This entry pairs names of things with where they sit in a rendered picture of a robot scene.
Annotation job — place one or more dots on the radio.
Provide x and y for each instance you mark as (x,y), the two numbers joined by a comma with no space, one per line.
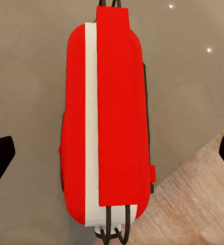
(105,167)

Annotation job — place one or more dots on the coffee table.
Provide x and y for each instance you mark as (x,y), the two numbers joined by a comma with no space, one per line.
(182,45)

